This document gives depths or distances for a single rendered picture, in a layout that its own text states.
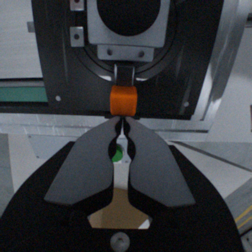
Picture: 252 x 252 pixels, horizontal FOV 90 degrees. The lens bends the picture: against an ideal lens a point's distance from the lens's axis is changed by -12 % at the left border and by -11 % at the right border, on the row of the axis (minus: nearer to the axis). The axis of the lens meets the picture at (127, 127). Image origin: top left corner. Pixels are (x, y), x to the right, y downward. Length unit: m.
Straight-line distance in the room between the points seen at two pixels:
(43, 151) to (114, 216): 0.31
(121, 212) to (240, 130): 0.45
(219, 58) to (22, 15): 0.31
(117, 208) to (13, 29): 0.53
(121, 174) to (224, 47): 0.44
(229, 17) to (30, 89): 0.32
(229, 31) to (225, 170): 0.48
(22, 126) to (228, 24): 0.38
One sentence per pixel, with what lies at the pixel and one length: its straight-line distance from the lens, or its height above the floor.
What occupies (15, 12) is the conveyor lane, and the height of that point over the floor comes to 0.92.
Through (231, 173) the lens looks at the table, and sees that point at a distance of 0.66.
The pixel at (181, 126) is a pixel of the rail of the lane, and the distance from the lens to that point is 0.27.
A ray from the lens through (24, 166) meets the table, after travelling 0.60.
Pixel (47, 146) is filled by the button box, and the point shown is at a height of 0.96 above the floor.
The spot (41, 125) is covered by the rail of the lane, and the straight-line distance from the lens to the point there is 0.30.
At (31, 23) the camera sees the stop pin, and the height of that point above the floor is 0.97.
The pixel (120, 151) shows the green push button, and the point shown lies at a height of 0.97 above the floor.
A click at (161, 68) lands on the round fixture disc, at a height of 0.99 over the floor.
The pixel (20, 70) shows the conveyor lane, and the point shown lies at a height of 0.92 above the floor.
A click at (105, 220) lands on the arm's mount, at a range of 0.50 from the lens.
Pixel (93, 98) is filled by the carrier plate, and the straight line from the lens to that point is 0.22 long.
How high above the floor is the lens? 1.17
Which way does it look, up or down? 57 degrees down
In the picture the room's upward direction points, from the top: 179 degrees clockwise
